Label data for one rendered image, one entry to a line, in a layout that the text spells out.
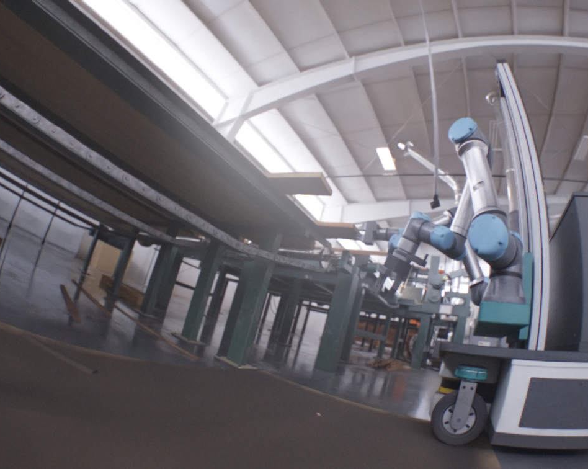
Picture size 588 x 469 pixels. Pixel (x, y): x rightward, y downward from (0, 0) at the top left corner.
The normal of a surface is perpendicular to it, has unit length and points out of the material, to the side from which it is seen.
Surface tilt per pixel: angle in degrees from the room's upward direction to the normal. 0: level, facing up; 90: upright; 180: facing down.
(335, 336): 90
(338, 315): 90
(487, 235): 97
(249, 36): 175
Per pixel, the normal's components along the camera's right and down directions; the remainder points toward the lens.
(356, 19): -0.18, 0.94
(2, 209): 0.83, 0.06
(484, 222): -0.85, -0.24
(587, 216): -0.56, -0.39
